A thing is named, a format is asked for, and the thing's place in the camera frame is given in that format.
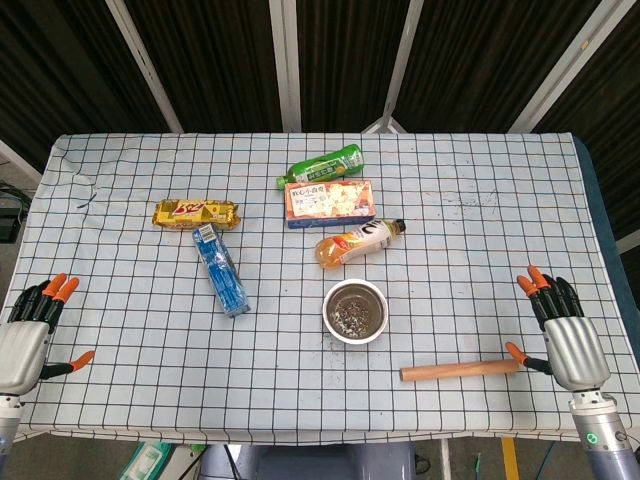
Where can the metal bowl with seeds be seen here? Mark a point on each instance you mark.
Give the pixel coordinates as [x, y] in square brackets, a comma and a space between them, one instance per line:
[355, 312]

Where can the green drink bottle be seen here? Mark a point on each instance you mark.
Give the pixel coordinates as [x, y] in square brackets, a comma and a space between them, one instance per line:
[322, 167]

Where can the white tripod stand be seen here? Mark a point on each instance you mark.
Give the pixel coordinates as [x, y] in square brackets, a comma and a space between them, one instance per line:
[384, 120]

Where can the wooden rolling pin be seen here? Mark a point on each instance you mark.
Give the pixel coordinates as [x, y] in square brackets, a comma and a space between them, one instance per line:
[460, 371]

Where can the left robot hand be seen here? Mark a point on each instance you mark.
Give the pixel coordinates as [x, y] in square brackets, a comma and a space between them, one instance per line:
[22, 345]

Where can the blue biscuit packet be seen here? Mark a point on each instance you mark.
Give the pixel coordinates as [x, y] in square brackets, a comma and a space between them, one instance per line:
[221, 270]

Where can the yellow biscuit packet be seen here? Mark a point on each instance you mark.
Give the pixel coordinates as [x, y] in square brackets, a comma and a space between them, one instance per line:
[196, 215]

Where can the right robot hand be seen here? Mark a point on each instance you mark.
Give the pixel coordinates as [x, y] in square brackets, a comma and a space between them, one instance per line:
[575, 350]

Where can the checkered white tablecloth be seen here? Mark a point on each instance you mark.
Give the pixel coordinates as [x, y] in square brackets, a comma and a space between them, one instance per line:
[320, 280]

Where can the orange snack box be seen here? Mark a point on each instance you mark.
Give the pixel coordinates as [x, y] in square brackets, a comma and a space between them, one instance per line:
[330, 203]

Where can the green white box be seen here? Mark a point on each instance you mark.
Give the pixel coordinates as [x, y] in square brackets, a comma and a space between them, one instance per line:
[145, 461]

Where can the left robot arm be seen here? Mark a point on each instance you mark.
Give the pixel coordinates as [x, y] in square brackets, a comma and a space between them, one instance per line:
[7, 430]

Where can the orange juice bottle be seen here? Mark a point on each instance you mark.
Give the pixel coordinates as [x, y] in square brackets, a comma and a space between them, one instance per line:
[357, 243]

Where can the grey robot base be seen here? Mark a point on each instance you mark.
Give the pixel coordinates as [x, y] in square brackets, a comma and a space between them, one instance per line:
[310, 461]

